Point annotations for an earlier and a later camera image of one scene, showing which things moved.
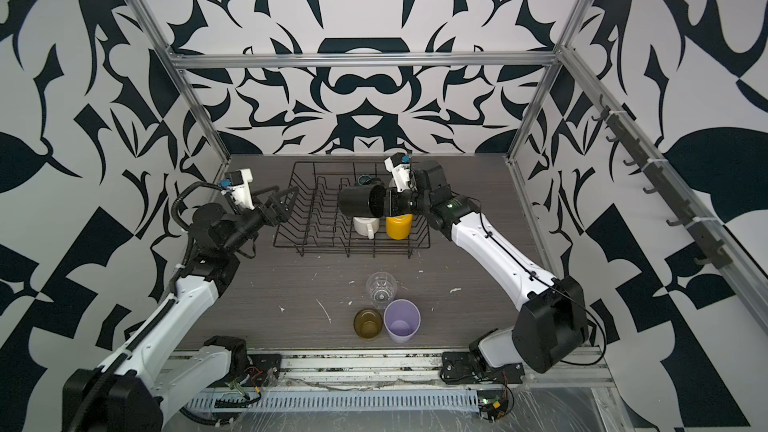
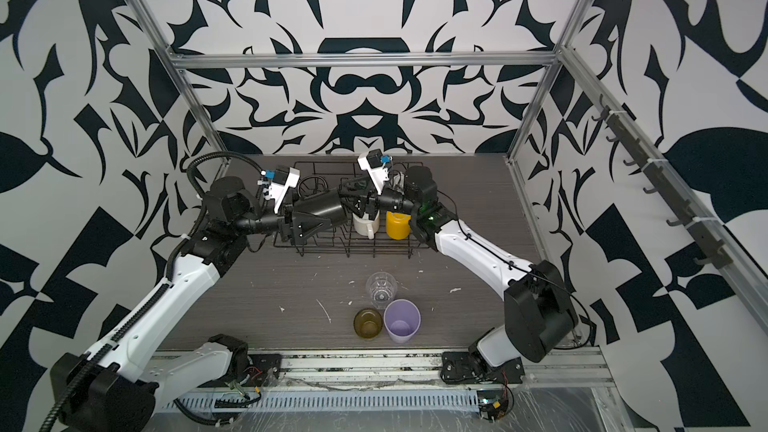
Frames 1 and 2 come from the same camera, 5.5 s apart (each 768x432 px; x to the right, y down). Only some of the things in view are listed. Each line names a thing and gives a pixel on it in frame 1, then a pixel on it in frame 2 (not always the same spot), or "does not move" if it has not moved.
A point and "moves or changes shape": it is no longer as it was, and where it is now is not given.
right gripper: (392, 206) to (374, 201)
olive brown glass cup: (368, 323) does not move
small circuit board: (493, 404) does not move
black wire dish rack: (337, 207) does not move
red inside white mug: (366, 225) does not move
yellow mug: (398, 227) does not move
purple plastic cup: (402, 318) does not move
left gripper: (278, 213) to (290, 227)
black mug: (364, 201) moves or changes shape
